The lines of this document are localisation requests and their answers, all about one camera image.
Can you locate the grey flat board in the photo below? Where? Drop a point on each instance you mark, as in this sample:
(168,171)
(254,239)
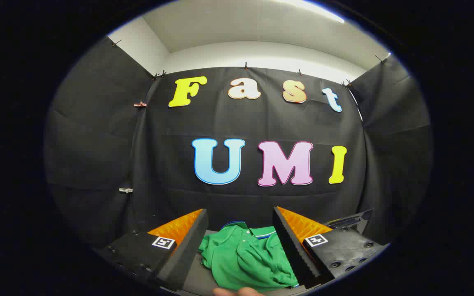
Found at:
(200,279)

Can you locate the black backdrop cloth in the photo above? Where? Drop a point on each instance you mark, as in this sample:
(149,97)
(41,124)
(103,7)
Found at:
(261,123)

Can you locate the red clip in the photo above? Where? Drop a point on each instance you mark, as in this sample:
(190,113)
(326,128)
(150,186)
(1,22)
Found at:
(140,104)

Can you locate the silver clip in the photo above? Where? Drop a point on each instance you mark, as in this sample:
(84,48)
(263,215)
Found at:
(125,190)

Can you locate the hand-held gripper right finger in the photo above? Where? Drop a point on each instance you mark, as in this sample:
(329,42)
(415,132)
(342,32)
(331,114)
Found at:
(292,250)

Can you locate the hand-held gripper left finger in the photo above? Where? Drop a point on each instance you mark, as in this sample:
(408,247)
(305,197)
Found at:
(187,250)

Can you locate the green polo shirt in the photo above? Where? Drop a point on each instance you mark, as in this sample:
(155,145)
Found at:
(245,259)

